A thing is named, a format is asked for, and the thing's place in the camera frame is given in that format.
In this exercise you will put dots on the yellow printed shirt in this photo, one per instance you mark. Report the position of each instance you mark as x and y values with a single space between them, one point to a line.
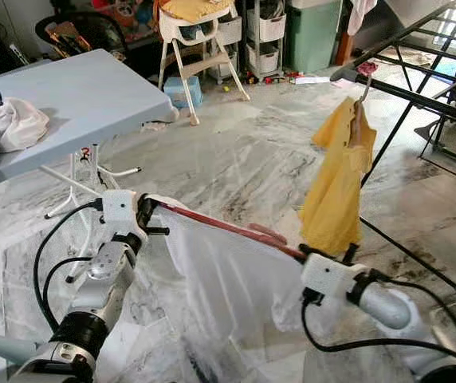
336 191

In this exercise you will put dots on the reddish brown plastic hanger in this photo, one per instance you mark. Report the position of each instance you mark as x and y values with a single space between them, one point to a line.
357 128
220 225

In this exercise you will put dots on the white shirt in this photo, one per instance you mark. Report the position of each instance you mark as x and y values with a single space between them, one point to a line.
220 279

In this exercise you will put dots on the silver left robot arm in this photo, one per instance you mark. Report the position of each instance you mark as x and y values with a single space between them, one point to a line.
100 295

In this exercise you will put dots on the white metal table legs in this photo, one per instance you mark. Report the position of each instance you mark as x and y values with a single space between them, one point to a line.
92 171

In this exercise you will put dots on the grey folding table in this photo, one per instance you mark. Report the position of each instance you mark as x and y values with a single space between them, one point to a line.
92 104

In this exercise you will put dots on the light blue box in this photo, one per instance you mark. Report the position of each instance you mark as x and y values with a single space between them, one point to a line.
184 92

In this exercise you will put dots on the cream garment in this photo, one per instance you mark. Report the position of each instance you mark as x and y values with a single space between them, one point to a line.
21 126

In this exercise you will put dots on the white baby high chair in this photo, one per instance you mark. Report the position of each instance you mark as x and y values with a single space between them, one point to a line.
204 65

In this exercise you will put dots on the white paper sheet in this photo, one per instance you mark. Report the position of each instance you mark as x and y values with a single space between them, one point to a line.
312 80

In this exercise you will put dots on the black metal drying rack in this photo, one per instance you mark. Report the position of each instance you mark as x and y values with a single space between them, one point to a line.
341 74

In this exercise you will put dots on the black round chair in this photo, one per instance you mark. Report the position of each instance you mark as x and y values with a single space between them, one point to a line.
108 32

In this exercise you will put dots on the white drawer cart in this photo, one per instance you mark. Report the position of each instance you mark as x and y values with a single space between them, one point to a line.
266 60

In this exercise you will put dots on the colourful cartoon play mat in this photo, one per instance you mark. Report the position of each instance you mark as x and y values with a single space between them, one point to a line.
128 16

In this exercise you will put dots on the yellow quilted cushion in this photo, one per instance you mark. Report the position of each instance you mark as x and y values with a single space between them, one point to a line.
196 9

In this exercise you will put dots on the green storage bin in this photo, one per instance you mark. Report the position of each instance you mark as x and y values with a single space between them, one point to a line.
312 40

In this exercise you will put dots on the pink hanging towel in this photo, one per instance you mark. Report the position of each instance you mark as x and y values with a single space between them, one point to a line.
362 14

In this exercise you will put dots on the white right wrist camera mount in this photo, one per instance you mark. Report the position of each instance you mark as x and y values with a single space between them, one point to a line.
328 279

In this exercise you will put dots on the brown wooden post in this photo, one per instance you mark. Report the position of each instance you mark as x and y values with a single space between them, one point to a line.
343 49

